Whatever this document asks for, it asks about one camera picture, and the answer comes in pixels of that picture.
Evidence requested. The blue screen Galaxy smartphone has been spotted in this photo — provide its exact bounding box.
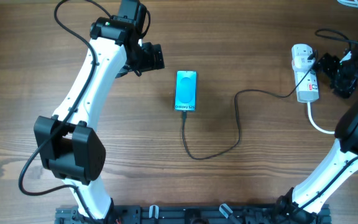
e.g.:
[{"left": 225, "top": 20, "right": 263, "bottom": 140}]
[{"left": 174, "top": 70, "right": 197, "bottom": 111}]

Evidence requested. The black USB charging cable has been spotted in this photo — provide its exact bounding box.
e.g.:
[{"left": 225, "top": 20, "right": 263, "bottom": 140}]
[{"left": 181, "top": 49, "right": 319, "bottom": 161}]

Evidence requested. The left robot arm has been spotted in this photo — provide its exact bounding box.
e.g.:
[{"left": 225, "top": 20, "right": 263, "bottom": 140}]
[{"left": 34, "top": 1, "right": 165, "bottom": 223}]

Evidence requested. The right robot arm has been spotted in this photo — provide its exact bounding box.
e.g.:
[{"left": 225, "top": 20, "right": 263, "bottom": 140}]
[{"left": 271, "top": 33, "right": 358, "bottom": 223}]

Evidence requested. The white charger plug adapter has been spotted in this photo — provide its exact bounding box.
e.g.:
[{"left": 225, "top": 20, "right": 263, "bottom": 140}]
[{"left": 291, "top": 55, "right": 315, "bottom": 72}]

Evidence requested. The white power strip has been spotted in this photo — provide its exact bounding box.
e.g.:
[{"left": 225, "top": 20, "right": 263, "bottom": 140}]
[{"left": 291, "top": 44, "right": 319, "bottom": 103}]

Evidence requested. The white power strip cord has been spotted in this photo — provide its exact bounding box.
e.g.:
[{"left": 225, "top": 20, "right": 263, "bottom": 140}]
[{"left": 306, "top": 0, "right": 358, "bottom": 135}]

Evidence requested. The black left camera cable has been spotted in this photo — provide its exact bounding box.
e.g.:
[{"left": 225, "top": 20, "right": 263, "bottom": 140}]
[{"left": 17, "top": 0, "right": 152, "bottom": 224}]

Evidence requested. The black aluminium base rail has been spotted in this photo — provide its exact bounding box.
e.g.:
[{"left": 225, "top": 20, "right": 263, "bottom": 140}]
[{"left": 54, "top": 204, "right": 332, "bottom": 224}]

